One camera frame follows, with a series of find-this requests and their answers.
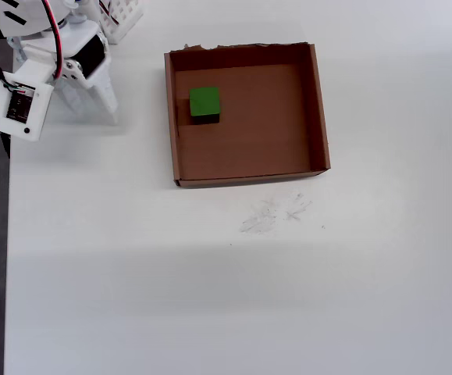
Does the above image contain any white gripper with motor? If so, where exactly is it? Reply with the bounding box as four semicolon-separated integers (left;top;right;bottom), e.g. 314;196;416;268
7;20;120;127

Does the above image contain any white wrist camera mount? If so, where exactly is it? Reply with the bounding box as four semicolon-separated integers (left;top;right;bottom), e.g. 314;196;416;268
0;44;55;142

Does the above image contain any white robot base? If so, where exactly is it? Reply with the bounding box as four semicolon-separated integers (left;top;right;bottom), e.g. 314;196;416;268
98;0;145;45

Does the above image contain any red servo cable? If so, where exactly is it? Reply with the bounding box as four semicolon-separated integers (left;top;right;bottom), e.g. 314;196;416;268
41;0;65;79

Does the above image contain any brown cardboard box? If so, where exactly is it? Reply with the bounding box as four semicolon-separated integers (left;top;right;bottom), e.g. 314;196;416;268
163;41;333;190

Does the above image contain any green cube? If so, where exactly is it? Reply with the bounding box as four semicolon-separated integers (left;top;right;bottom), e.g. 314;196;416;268
188;86;222;127

